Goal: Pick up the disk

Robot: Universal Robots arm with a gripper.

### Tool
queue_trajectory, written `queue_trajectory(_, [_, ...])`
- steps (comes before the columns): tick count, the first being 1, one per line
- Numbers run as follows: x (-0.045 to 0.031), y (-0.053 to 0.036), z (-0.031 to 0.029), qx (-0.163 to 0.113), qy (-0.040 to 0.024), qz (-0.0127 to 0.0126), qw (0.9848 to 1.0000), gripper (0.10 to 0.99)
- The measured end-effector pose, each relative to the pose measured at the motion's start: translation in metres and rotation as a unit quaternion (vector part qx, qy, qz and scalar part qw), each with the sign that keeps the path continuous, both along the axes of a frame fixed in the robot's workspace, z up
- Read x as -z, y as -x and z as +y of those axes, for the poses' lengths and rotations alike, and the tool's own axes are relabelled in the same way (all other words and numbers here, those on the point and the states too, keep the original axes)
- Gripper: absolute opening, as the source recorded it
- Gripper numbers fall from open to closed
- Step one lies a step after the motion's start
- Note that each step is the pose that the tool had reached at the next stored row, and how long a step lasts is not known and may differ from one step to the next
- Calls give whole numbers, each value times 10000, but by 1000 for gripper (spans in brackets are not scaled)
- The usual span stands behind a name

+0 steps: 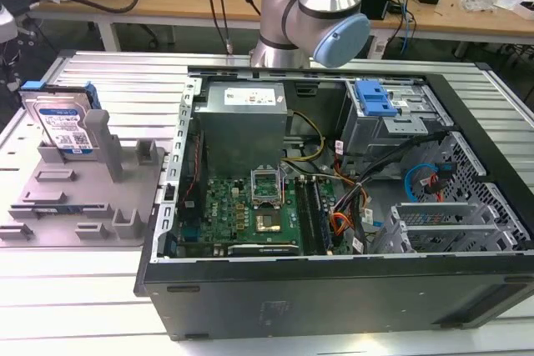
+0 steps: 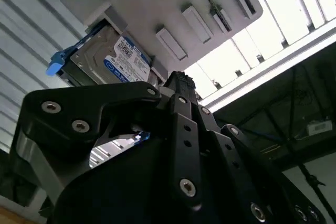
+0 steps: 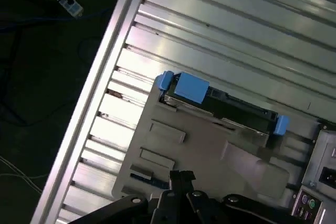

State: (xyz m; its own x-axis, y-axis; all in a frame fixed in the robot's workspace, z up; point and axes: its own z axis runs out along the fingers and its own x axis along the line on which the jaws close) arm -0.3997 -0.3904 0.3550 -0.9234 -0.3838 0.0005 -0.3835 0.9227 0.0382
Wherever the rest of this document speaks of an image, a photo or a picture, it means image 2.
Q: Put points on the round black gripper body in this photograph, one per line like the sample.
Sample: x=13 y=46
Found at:
x=126 y=187

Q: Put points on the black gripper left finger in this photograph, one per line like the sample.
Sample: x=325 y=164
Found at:
x=65 y=108

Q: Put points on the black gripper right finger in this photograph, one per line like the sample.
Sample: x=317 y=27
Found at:
x=225 y=150

